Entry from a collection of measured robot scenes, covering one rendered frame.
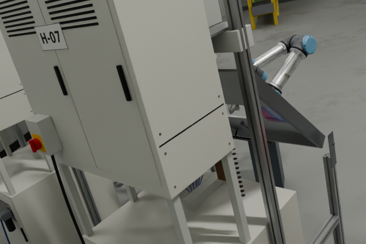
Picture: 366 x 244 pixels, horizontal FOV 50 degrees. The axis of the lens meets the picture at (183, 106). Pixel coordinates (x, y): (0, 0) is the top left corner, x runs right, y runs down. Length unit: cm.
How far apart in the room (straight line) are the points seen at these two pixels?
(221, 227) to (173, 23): 87
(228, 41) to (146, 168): 48
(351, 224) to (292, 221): 83
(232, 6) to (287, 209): 88
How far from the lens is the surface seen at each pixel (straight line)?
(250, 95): 133
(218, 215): 171
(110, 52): 105
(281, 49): 268
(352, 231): 253
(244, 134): 215
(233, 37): 128
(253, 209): 169
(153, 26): 106
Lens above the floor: 161
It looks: 19 degrees down
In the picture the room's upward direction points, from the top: 14 degrees counter-clockwise
